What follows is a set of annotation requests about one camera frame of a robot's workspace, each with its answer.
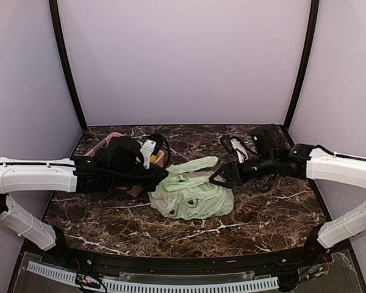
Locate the left black frame post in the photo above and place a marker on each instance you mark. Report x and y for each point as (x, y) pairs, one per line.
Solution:
(65, 63)

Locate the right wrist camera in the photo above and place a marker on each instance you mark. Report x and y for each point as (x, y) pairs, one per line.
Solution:
(234, 146)

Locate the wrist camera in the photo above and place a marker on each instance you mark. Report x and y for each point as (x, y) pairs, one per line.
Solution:
(151, 147)
(234, 146)

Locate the light green plastic bag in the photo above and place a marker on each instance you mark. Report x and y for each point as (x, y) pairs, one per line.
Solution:
(187, 193)

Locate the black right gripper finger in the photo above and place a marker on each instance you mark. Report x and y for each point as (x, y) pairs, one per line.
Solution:
(224, 173)
(229, 184)

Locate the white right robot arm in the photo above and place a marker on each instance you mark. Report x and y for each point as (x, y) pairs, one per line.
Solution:
(272, 156)

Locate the right black frame post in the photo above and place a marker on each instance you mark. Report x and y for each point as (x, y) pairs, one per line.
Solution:
(305, 56)

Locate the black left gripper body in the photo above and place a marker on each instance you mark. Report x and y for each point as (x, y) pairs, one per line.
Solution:
(149, 184)

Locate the black front rail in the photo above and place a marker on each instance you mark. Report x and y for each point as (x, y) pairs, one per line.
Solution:
(286, 262)

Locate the white slotted cable duct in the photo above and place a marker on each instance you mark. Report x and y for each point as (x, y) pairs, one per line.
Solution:
(141, 283)

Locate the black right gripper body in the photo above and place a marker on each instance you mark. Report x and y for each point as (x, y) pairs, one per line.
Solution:
(244, 176)

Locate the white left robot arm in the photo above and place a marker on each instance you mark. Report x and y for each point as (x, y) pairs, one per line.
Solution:
(123, 162)

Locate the pink plastic basket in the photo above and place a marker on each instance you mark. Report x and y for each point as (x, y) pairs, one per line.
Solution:
(134, 190)

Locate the black frame post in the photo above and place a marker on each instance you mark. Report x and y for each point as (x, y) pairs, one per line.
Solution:
(305, 56)
(65, 63)

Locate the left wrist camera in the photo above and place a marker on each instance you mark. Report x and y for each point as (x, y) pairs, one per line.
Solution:
(151, 147)

